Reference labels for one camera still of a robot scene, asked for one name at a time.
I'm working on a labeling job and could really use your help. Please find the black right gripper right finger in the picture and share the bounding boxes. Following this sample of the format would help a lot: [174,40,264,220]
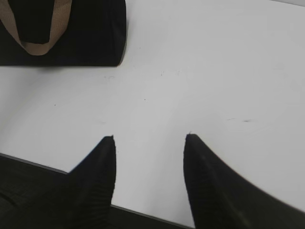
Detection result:
[183,134,305,229]

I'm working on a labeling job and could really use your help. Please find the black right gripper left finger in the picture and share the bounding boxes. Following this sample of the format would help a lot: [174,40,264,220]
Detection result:
[51,136,116,229]

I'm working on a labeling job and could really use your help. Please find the black tote bag tan handles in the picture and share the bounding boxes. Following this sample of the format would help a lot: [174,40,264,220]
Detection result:
[0,0,126,67]

